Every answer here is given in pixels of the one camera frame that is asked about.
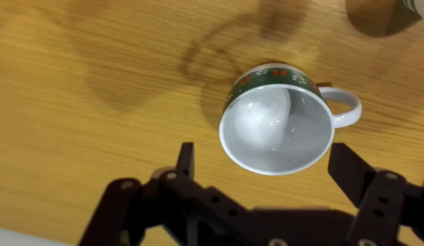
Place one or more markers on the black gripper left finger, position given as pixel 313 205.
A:
pixel 175 209

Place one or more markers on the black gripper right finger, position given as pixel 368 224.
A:
pixel 380 205

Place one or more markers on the white mug with green band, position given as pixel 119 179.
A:
pixel 275 127

